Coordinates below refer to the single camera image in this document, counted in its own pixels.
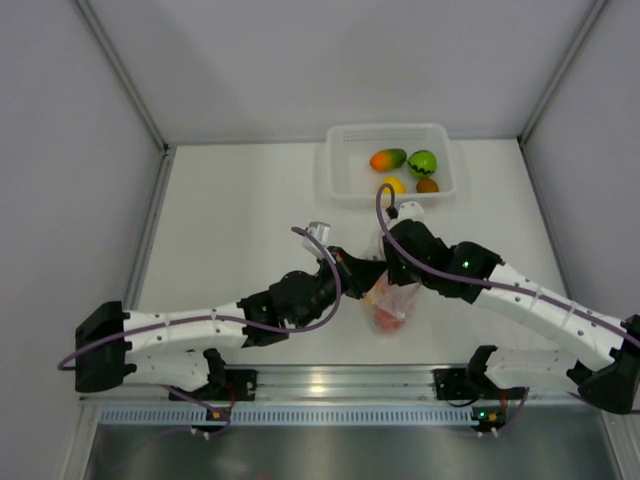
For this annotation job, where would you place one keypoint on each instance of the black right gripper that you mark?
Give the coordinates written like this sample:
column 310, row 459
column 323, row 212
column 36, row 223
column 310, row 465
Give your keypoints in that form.
column 395, row 275

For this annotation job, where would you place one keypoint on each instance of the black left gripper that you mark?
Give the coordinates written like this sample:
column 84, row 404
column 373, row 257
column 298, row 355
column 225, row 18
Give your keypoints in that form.
column 358, row 275

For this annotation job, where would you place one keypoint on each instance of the orange peach fake fruit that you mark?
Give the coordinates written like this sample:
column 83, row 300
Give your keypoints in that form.
column 377, row 295

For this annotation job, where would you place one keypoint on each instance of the clear zip top bag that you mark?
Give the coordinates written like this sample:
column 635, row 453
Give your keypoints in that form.
column 401, row 302

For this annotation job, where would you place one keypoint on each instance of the red fake strawberry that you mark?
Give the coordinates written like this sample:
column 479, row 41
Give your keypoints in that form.
column 385, row 322

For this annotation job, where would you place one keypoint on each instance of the brown fake kiwi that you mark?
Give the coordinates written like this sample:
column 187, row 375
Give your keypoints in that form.
column 427, row 185

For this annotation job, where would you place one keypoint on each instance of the yellow fake pepper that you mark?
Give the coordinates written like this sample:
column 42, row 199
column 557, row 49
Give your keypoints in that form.
column 391, row 186

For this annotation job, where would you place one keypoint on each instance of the green fake apple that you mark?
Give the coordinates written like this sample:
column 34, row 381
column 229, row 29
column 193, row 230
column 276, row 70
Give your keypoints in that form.
column 422, row 164

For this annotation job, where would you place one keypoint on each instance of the orange green fake mango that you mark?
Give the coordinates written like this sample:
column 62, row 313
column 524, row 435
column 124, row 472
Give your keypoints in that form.
column 387, row 160

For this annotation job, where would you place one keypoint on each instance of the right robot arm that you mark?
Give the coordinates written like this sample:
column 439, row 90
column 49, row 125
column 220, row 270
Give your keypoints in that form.
column 596, row 357

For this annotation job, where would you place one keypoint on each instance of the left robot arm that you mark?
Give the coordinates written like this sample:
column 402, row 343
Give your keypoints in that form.
column 182, row 350

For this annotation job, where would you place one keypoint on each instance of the white plastic basket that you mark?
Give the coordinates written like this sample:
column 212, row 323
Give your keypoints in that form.
column 351, row 180

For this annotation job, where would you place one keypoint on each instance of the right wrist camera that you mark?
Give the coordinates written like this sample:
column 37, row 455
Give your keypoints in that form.
column 409, row 210

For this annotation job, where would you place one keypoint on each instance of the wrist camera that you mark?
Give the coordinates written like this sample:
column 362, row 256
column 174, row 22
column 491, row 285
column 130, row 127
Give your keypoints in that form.
column 409, row 210
column 315, row 238

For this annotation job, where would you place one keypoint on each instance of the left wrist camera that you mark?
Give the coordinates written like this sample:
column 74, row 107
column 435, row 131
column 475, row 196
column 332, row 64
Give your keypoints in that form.
column 315, row 238

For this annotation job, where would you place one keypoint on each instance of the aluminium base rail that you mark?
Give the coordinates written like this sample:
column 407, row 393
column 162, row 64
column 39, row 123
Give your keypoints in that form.
column 290, row 384

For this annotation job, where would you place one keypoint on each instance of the white slotted cable duct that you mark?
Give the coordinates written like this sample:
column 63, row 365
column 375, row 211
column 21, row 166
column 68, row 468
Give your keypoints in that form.
column 262, row 415

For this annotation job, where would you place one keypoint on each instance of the aluminium frame rail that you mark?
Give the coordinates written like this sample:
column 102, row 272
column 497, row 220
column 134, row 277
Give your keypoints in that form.
column 117, row 66

